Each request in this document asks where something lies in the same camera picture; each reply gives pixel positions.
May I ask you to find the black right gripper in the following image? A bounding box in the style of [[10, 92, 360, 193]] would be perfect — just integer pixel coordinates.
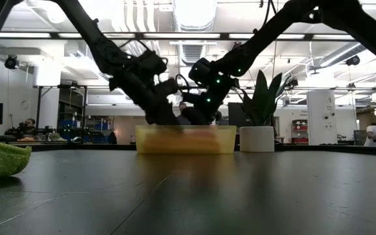
[[181, 92, 223, 126]]

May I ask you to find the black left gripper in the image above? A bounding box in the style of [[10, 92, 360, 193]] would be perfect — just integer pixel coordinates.
[[137, 86, 180, 126]]

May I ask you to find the orange microfiber towel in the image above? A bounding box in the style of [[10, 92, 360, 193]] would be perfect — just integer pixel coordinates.
[[144, 130, 221, 154]]

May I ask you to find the black monitor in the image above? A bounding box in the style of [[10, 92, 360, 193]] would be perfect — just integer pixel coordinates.
[[227, 102, 251, 127]]

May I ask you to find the yellow plastic bin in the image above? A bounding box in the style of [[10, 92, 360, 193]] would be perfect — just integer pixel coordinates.
[[134, 125, 237, 155]]

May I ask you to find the artificial plant in white pot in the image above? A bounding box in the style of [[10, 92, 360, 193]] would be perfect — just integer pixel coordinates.
[[236, 69, 295, 153]]

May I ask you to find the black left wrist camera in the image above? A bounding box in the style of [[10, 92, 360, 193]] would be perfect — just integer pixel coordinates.
[[157, 78, 180, 97]]

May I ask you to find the black ceiling camera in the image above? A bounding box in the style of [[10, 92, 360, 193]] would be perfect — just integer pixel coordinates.
[[285, 76, 299, 89], [345, 55, 361, 67], [4, 54, 20, 70]]

